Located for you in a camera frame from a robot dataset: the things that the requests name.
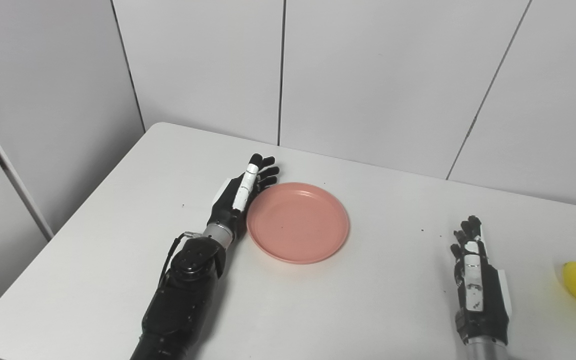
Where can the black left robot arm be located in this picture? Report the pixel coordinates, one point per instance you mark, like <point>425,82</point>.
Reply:
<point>183,300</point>

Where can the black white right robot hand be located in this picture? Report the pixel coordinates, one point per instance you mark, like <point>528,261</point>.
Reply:
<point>485,295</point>

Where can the pink round plate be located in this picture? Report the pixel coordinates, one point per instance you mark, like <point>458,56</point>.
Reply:
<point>298,222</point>

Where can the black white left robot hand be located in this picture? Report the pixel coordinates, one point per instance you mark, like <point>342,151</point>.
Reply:
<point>228,205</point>

